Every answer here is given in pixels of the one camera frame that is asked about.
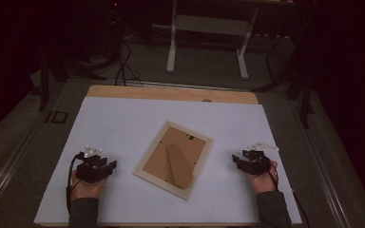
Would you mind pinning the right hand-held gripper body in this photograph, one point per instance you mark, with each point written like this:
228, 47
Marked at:
256, 164

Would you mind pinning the person's right hand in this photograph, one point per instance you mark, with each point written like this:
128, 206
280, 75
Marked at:
262, 183

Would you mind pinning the metal floor rail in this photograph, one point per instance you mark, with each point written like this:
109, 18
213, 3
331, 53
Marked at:
326, 177
9, 167

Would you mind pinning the white-legged desk frame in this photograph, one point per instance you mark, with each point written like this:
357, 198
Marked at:
209, 25

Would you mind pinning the black metal stand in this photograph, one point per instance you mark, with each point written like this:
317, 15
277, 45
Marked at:
304, 101
46, 79

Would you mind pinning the wooden photo frame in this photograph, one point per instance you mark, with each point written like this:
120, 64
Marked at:
174, 158

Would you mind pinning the person's left hand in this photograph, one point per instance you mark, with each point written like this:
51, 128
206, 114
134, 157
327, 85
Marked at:
87, 190

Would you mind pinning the black floor socket plate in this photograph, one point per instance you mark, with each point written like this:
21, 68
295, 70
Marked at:
58, 117

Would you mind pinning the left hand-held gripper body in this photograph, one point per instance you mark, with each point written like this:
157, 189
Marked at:
90, 172

